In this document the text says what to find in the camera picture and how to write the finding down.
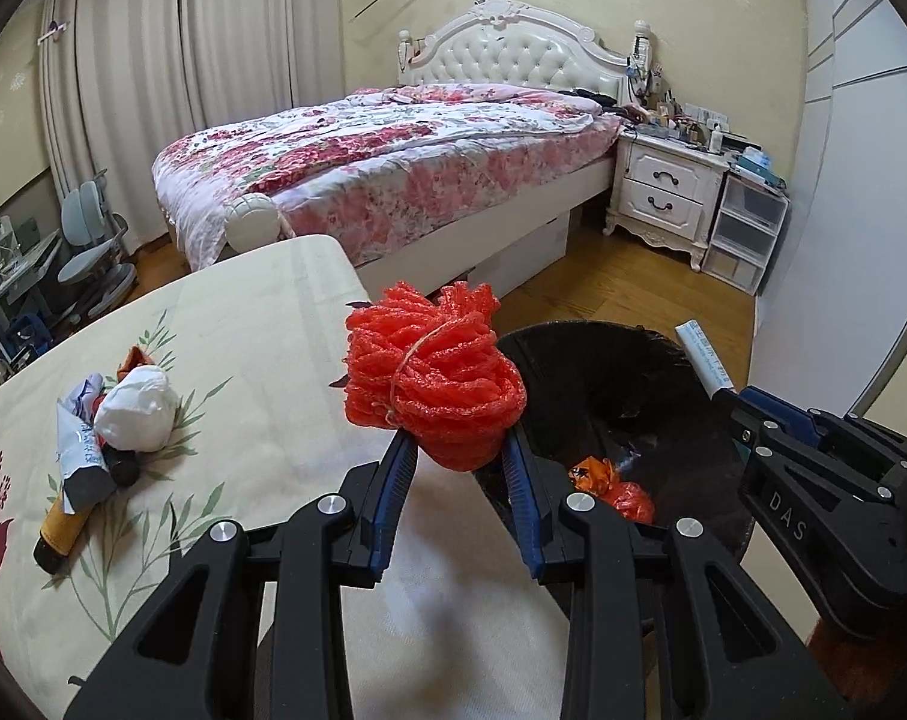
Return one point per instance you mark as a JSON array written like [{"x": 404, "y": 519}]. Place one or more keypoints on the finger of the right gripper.
[
  {"x": 783, "y": 408},
  {"x": 741, "y": 422}
]

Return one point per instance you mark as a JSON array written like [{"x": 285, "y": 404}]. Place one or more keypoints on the teal toothpaste tube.
[{"x": 704, "y": 359}]

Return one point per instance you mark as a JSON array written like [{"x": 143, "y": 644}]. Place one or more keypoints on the orange wrapper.
[{"x": 595, "y": 476}]

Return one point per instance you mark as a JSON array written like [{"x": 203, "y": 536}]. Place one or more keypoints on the red plastic bag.
[{"x": 631, "y": 501}]

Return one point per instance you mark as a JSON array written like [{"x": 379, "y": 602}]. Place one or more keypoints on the yellow-brown tube black cap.
[{"x": 58, "y": 534}]

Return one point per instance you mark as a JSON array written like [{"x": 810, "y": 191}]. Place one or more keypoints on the floral cream tablecloth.
[{"x": 253, "y": 348}]

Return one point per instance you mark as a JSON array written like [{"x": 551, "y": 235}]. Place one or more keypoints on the white plastic mailer bag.
[{"x": 85, "y": 478}]

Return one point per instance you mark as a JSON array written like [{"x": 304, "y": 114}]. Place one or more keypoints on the beige curtains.
[{"x": 122, "y": 79}]

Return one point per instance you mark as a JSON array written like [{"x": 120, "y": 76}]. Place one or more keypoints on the pink floral quilt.
[{"x": 381, "y": 168}]

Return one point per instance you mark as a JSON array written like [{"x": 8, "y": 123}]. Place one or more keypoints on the orange-red foam net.
[{"x": 431, "y": 368}]

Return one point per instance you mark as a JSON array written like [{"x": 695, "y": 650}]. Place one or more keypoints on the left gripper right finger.
[{"x": 722, "y": 650}]

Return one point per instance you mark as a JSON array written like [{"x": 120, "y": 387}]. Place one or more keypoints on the study desk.
[{"x": 21, "y": 278}]

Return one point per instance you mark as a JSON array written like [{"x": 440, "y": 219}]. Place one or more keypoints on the black trash bin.
[{"x": 604, "y": 390}]

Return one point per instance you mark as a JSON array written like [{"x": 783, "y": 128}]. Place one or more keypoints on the orange paper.
[{"x": 136, "y": 358}]

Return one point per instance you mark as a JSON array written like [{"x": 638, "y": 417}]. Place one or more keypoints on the white bed with headboard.
[{"x": 496, "y": 41}]

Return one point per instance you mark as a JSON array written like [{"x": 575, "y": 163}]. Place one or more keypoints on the white nightstand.
[{"x": 665, "y": 194}]

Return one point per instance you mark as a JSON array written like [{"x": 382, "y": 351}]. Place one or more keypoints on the white paper ball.
[{"x": 139, "y": 413}]

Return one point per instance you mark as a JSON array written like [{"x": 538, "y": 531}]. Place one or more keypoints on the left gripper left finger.
[{"x": 190, "y": 650}]

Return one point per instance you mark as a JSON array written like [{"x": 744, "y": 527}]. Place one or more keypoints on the grey-blue desk chair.
[{"x": 99, "y": 265}]

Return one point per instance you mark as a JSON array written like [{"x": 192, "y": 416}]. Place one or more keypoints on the white box under bed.
[{"x": 524, "y": 259}]

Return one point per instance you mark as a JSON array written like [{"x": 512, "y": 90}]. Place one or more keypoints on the lavender cloth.
[{"x": 83, "y": 400}]

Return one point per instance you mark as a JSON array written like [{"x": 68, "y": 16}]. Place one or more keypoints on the plastic drawer unit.
[{"x": 745, "y": 232}]

